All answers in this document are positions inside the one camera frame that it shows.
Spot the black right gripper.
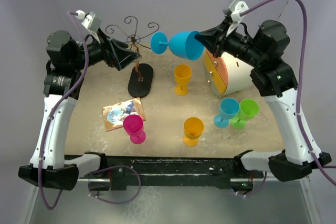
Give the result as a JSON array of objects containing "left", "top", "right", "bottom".
[{"left": 195, "top": 16, "right": 266, "bottom": 67}]

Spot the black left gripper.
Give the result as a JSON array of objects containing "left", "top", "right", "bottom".
[{"left": 70, "top": 27, "right": 139, "bottom": 71}]

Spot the blue wine glass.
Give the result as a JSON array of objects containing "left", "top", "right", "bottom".
[
  {"left": 214, "top": 98, "right": 240, "bottom": 128},
  {"left": 150, "top": 30, "right": 204, "bottom": 61}
]

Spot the yellow wine glass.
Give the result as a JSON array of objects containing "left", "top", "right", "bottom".
[
  {"left": 183, "top": 117, "right": 204, "bottom": 147},
  {"left": 174, "top": 65, "right": 192, "bottom": 96}
]

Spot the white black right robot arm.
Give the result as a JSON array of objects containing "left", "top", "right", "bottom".
[{"left": 195, "top": 18, "right": 331, "bottom": 182}]

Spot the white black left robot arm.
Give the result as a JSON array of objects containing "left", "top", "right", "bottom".
[{"left": 18, "top": 59, "right": 229, "bottom": 191}]

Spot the metal wine glass rack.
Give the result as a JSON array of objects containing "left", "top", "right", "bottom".
[{"left": 105, "top": 16, "right": 160, "bottom": 98}]

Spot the pink wine glass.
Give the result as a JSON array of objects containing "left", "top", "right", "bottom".
[{"left": 123, "top": 114, "right": 146, "bottom": 144}]

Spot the green wine glass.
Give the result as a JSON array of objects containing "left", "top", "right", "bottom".
[{"left": 230, "top": 99, "right": 259, "bottom": 130}]

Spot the white cylindrical drawer cabinet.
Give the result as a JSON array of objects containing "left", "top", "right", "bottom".
[{"left": 203, "top": 50, "right": 253, "bottom": 97}]

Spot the illustrated book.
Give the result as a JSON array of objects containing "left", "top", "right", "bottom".
[{"left": 102, "top": 98, "right": 146, "bottom": 132}]

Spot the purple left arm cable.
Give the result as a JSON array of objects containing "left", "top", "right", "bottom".
[{"left": 38, "top": 10, "right": 91, "bottom": 210}]

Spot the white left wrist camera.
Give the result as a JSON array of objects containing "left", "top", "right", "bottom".
[{"left": 76, "top": 10, "right": 102, "bottom": 35}]

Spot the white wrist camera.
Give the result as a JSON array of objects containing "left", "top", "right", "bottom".
[
  {"left": 223, "top": 0, "right": 249, "bottom": 37},
  {"left": 76, "top": 10, "right": 102, "bottom": 35}
]

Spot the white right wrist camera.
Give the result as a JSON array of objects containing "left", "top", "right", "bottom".
[{"left": 223, "top": 0, "right": 249, "bottom": 37}]

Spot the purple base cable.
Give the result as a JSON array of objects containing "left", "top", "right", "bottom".
[{"left": 88, "top": 165, "right": 142, "bottom": 205}]

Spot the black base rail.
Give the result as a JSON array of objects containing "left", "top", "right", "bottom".
[{"left": 84, "top": 155, "right": 264, "bottom": 191}]

